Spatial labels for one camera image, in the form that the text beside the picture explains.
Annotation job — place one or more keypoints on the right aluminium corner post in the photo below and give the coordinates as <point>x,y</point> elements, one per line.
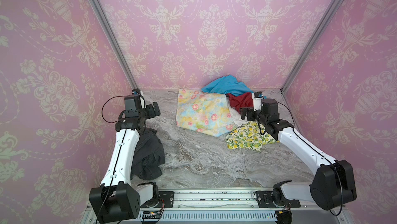
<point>329,13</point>

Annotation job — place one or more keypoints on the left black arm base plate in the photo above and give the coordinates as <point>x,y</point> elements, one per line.
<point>166,199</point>

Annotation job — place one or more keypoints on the pastel floral yellow cloth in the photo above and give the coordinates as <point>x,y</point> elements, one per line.
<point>207,113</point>

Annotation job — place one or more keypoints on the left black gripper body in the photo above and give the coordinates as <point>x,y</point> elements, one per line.
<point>149,112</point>

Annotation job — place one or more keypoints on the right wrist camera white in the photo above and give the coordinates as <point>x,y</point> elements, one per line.
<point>264,105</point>

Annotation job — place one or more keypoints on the aluminium front rail frame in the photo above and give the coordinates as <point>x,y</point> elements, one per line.
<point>229,206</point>

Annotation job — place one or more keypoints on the aluminium corner post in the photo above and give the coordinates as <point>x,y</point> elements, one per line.
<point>329,13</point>
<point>110,35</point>

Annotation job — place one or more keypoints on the white cloth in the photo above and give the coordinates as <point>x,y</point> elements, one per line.
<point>236,117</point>

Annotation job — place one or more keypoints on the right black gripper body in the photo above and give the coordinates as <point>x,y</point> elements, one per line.
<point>245,113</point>

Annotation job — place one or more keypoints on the dark red cloth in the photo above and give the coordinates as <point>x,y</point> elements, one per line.
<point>242,101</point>

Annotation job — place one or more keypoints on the black cloth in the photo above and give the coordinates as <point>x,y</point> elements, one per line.
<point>148,156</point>

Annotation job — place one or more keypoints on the lemon print cloth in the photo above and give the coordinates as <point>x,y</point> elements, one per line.
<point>251,135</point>

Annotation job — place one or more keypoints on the turquoise blue cloth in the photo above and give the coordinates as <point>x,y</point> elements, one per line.
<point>227,85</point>

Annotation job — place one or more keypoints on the left aluminium corner post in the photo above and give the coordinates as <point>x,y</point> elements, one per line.
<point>110,35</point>

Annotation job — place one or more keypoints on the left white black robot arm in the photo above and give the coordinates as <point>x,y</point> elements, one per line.
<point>116,199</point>

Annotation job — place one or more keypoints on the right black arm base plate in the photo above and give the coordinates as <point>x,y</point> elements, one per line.
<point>269,199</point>

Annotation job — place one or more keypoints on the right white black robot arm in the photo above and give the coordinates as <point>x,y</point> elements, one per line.
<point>333,184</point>

